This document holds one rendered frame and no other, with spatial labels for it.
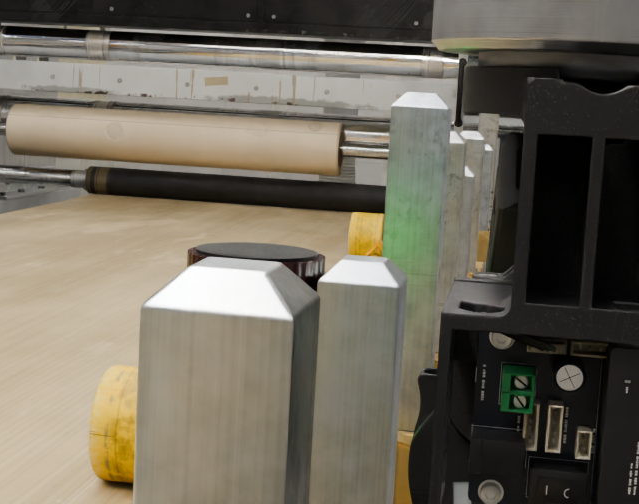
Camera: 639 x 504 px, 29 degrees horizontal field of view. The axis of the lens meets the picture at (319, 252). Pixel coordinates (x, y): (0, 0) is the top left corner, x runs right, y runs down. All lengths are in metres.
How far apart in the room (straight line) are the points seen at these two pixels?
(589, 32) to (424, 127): 0.46
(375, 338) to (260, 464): 0.25
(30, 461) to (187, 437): 0.66
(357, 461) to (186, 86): 2.42
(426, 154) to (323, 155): 2.10
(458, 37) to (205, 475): 0.13
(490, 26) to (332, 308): 0.23
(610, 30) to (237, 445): 0.13
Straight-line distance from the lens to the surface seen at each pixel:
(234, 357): 0.28
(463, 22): 0.33
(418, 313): 0.78
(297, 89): 2.87
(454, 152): 1.01
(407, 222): 0.77
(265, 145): 2.89
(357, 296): 0.52
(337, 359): 0.53
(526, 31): 0.32
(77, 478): 0.90
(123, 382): 0.86
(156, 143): 2.95
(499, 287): 0.36
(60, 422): 1.04
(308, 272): 0.53
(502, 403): 0.33
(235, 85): 2.90
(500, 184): 0.37
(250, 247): 0.55
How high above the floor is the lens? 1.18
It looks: 7 degrees down
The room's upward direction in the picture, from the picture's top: 3 degrees clockwise
